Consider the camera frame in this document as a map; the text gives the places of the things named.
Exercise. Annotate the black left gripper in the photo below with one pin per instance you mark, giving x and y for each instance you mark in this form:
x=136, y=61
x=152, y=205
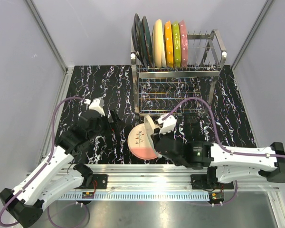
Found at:
x=118, y=124

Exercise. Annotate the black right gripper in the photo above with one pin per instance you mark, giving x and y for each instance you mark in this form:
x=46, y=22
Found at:
x=156, y=136

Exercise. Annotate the cream and blue leaf plate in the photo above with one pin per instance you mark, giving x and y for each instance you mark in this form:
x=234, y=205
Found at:
x=151, y=128

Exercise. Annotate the cream and pink leaf plate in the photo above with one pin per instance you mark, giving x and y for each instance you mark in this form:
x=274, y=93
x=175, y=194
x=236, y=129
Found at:
x=139, y=144

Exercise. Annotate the cream plate with bear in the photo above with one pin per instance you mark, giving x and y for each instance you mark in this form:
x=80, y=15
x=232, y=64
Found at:
x=163, y=56

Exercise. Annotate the blue glazed plate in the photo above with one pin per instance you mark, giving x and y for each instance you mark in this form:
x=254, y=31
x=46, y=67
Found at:
x=146, y=43

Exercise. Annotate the orange polka dot plate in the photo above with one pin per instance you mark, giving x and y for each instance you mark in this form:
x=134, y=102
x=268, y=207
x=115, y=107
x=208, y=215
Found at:
x=168, y=44

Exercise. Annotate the dark striped rim plate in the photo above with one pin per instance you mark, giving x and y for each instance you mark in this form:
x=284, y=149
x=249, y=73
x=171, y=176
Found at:
x=135, y=39

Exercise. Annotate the pink bottom plate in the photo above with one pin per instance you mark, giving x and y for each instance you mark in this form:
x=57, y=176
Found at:
x=183, y=43

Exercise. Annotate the yellow wavy plate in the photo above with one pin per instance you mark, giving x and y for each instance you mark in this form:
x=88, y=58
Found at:
x=176, y=44

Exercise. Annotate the yellow plate with drawing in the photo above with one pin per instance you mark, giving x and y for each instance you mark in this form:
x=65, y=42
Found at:
x=157, y=46

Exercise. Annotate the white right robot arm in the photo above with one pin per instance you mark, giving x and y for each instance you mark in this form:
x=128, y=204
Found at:
x=224, y=164

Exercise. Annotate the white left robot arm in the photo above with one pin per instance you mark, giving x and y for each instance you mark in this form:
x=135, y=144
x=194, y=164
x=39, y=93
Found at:
x=27, y=201

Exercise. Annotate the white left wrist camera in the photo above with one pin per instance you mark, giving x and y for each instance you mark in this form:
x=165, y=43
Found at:
x=96, y=105

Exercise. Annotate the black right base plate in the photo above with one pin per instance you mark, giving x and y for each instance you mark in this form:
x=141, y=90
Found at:
x=200, y=182

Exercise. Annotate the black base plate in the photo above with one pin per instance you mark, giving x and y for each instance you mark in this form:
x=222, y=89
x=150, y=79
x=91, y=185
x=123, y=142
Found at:
x=200, y=182
x=98, y=180

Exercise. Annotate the steel wire dish rack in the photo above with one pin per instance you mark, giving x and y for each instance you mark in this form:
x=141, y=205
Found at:
x=157, y=90

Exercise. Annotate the slotted cable duct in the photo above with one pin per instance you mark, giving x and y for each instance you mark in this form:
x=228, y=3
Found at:
x=135, y=196

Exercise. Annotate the aluminium front rail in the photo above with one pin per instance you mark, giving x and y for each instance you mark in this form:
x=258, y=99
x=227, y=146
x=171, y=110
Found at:
x=146, y=177

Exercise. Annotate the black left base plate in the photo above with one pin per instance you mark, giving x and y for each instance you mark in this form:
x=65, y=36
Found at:
x=98, y=180

